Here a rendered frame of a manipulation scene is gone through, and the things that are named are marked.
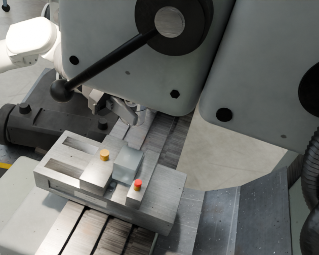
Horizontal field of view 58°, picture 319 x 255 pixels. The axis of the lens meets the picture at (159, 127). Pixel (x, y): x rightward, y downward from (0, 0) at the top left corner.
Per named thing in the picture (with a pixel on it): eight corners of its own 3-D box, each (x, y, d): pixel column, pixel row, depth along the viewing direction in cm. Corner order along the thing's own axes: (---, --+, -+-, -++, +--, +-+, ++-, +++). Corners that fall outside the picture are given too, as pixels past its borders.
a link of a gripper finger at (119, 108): (136, 126, 49) (112, 107, 51) (138, 113, 47) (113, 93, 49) (129, 130, 48) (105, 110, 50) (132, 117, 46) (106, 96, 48)
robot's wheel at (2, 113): (16, 124, 150) (10, 94, 136) (26, 125, 150) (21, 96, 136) (-3, 153, 135) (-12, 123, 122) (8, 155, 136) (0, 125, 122)
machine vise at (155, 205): (35, 186, 72) (29, 160, 64) (66, 145, 82) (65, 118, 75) (167, 237, 69) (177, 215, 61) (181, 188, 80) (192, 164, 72)
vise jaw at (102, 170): (78, 188, 66) (78, 178, 63) (106, 143, 77) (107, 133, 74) (103, 197, 65) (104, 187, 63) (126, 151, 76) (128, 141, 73)
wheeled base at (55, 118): (53, 72, 181) (49, 22, 158) (134, 89, 185) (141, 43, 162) (5, 146, 136) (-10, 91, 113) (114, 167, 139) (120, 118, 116)
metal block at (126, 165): (111, 178, 67) (113, 162, 63) (121, 160, 72) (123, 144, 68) (131, 185, 67) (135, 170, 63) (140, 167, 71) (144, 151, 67)
